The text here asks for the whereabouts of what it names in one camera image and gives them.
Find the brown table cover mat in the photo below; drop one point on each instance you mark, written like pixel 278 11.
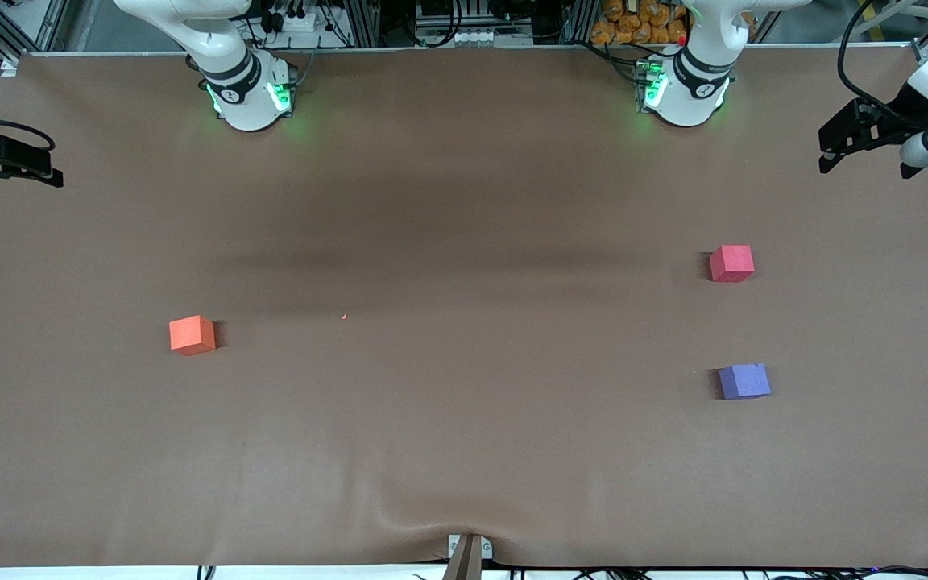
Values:
pixel 432 419

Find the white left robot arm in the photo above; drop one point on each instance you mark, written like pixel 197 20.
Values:
pixel 693 97

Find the white power strip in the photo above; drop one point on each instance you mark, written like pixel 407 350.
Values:
pixel 299 22

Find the white table corner bracket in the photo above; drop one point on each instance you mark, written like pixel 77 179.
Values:
pixel 10 66

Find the red foam block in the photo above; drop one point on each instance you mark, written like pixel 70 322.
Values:
pixel 731 263

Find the metal table clamp bracket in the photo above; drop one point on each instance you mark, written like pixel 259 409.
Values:
pixel 470 560

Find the orange foam block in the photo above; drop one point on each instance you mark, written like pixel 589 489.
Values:
pixel 192 334

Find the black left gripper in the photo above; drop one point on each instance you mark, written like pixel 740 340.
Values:
pixel 896 118

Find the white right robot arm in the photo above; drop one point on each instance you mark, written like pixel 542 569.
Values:
pixel 246 105

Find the pile of orange packets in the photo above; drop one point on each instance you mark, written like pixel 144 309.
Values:
pixel 633 24

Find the purple foam block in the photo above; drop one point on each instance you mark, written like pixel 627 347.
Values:
pixel 744 380

